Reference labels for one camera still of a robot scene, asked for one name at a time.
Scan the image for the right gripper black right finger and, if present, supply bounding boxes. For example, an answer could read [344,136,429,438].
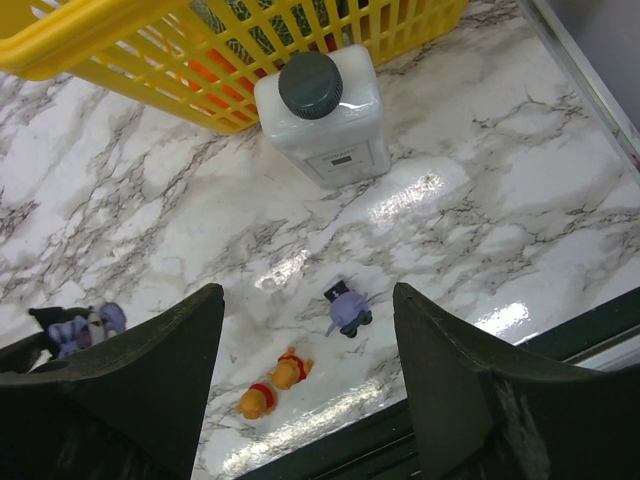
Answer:
[393,283,639,479]

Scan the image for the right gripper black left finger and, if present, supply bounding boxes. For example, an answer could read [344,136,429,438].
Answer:
[1,283,224,479]

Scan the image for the black hat donkey toy back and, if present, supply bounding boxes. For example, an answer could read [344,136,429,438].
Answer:
[28,302,127,359]

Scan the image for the orange bear toy front left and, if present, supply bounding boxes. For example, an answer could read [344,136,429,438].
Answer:
[235,382,278,420]

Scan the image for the orange bear toy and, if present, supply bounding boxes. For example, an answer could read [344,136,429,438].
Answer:
[235,382,278,420]
[268,346,314,390]

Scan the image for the orange bear toy front right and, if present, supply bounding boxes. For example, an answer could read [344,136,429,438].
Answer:
[268,346,314,390]

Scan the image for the purple donkey toy lying down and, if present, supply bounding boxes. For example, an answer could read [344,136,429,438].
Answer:
[323,278,373,339]

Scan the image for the white bottle grey cap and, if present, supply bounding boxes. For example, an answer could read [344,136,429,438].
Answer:
[254,44,391,189]

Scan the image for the yellow plastic basket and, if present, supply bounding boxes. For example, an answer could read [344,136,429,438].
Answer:
[1,0,466,134]

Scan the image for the green round item in basket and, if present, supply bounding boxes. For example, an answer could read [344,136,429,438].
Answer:
[189,0,341,56]

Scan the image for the aluminium frame rail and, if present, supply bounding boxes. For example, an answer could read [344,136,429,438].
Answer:
[518,1,639,171]

